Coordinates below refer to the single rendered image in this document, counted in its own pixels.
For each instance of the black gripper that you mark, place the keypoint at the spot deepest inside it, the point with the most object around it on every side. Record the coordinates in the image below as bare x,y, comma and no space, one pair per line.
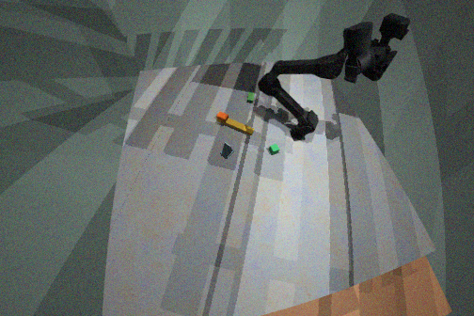
393,26

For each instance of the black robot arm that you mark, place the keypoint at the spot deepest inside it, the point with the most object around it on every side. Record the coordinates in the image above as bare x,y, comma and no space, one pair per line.
357,39

